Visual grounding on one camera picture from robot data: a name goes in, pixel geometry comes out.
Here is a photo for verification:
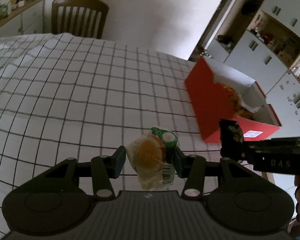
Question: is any orange cake packet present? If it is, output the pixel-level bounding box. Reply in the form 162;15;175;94
126;127;178;191

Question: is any white green snack bag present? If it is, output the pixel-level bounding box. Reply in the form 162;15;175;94
241;99;261;113

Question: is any white side cabinet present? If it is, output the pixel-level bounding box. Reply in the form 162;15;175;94
0;0;45;38

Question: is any black snack packet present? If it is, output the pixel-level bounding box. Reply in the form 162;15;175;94
219;119;244;159

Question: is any tissue box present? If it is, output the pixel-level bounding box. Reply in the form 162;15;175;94
0;0;12;19

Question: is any red cardboard box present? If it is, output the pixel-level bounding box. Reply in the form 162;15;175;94
185;57;282;143

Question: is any red orange snack bag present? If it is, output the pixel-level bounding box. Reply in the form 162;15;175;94
219;83;254;120

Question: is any checkered white tablecloth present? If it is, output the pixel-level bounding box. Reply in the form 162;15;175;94
0;34;220;239

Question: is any dark wooden chair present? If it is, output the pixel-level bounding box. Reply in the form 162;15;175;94
51;0;109;39

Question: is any white wall cabinet unit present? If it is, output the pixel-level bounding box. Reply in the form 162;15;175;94
206;0;300;137

